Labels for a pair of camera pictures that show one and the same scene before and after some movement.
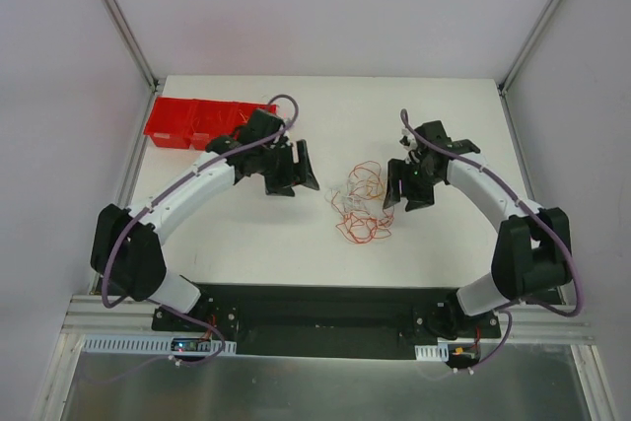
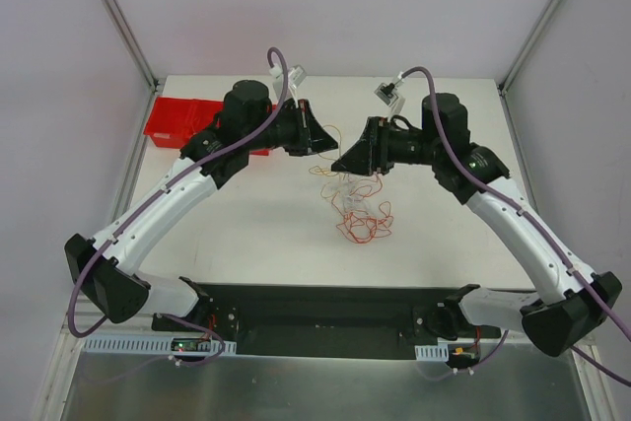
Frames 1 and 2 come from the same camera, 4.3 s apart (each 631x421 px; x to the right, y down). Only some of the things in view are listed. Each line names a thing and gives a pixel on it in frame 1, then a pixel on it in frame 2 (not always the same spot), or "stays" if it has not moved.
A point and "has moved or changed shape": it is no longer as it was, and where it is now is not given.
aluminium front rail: x=88 y=315 stays
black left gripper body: x=284 y=165 -> x=303 y=127
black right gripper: x=411 y=181 -> x=376 y=143
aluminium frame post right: x=508 y=78 stays
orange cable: x=366 y=214 stays
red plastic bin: x=184 y=122 stays
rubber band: x=377 y=190 has moved or changed shape
